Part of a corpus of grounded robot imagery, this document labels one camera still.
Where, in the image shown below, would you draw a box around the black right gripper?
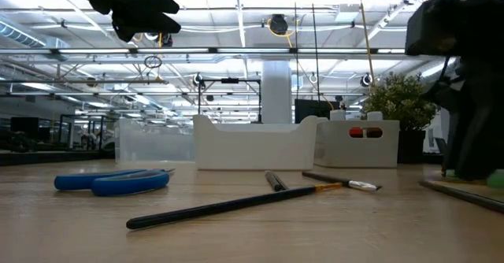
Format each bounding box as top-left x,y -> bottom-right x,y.
405,0 -> 504,113

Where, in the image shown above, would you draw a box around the brown paint bottle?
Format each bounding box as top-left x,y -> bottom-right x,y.
366,110 -> 384,139

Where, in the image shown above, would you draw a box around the long ceiling light strip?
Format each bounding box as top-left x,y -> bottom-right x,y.
0,46 -> 406,55

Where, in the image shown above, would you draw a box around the blue handled scissors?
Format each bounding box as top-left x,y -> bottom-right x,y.
54,168 -> 176,198

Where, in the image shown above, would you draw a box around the clear plastic bin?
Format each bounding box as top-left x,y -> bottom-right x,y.
114,117 -> 198,166

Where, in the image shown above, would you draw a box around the white plastic bin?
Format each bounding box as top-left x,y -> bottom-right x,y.
192,114 -> 320,172

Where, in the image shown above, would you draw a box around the grey plastic bin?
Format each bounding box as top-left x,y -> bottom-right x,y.
313,119 -> 401,169

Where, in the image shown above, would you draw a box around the silver ceiling air duct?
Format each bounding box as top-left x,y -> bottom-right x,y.
0,18 -> 70,61

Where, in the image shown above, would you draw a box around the white building column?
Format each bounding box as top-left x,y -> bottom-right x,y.
261,60 -> 293,124

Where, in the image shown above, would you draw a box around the black aluminium table frame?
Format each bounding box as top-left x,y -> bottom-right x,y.
0,149 -> 446,166

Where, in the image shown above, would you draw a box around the thick black paintbrush silver ferrule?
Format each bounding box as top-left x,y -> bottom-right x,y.
264,170 -> 290,192

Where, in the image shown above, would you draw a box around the black paintbrush gold ferrule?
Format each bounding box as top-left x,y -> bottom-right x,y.
125,182 -> 343,231

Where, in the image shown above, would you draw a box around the black metal frame rig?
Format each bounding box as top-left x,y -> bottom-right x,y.
198,77 -> 263,124

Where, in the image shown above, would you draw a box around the small potted green plant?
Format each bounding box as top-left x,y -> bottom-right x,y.
361,72 -> 438,165

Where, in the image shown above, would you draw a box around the yellow cable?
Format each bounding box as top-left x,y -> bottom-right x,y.
356,0 -> 376,94

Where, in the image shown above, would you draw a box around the thin black paintbrush silver ferrule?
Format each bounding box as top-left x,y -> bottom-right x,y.
301,171 -> 384,192

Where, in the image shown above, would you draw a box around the black monitor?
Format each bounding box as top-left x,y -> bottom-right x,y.
294,98 -> 342,124

